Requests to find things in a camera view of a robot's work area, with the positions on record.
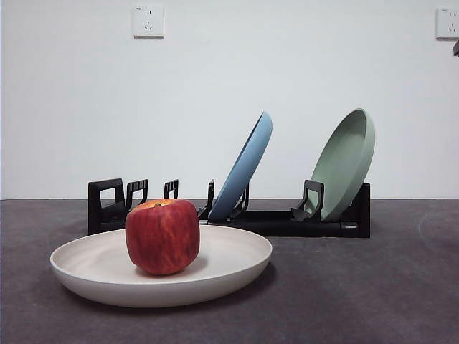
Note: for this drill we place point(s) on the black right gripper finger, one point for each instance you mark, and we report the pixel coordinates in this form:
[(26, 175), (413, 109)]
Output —
[(457, 48)]

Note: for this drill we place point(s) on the red apple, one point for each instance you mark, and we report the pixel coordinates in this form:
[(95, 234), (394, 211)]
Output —
[(163, 236)]

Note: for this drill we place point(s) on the cream yellow plate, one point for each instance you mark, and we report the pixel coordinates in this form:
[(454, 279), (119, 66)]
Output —
[(107, 268)]

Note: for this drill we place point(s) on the green plate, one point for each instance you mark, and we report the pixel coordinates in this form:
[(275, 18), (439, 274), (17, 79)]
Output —
[(344, 161)]

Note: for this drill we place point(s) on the black plate rack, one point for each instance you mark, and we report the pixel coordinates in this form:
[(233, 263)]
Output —
[(287, 224)]

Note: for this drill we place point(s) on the blue plate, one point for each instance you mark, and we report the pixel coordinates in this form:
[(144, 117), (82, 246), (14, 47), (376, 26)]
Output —
[(244, 168)]

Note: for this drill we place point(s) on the white wall socket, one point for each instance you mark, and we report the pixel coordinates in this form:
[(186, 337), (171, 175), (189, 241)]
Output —
[(148, 21), (448, 23)]

